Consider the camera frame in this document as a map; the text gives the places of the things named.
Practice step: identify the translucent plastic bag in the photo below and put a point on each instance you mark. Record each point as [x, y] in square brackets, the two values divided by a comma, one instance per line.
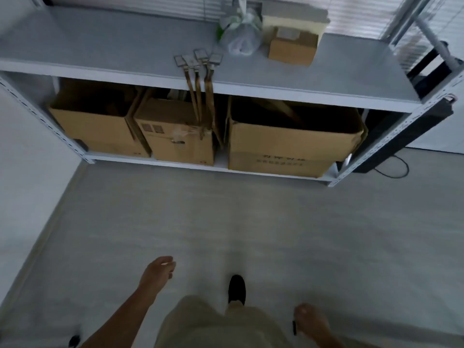
[242, 39]

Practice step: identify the taped cardboard box with label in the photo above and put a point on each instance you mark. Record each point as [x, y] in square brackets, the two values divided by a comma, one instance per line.
[174, 141]

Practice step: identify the large printed cardboard box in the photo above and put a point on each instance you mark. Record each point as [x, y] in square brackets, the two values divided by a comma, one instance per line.
[290, 148]

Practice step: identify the person's left hand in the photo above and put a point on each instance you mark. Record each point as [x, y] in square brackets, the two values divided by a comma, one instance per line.
[155, 273]

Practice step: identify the person's left forearm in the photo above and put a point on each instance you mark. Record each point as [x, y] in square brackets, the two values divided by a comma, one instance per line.
[116, 318]

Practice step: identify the beige trousers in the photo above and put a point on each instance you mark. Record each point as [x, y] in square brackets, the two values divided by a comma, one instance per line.
[224, 326]

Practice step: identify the small cardboard box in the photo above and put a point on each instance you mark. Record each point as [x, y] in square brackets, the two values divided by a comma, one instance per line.
[292, 50]

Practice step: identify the person's right fingers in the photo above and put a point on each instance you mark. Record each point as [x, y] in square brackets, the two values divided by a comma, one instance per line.
[301, 313]

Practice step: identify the yellow foam block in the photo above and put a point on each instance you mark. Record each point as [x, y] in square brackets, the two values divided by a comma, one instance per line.
[290, 20]

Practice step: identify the grey foam-wrapped pole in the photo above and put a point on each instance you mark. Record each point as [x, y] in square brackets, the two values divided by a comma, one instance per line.
[433, 36]

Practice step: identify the person's right hand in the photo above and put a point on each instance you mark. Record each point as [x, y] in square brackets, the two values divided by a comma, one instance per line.
[311, 322]

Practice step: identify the black shoe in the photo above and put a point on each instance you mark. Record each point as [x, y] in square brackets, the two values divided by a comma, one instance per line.
[237, 289]

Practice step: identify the grey metal shelving rack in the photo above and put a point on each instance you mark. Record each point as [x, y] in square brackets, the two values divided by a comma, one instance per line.
[108, 43]

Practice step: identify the open cardboard box with flaps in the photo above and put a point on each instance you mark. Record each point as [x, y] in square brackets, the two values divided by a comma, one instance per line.
[98, 130]

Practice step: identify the person's left fingers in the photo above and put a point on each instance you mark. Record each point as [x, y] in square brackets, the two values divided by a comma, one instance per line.
[169, 268]

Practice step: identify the person's right forearm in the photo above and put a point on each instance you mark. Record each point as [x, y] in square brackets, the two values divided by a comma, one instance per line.
[335, 342]

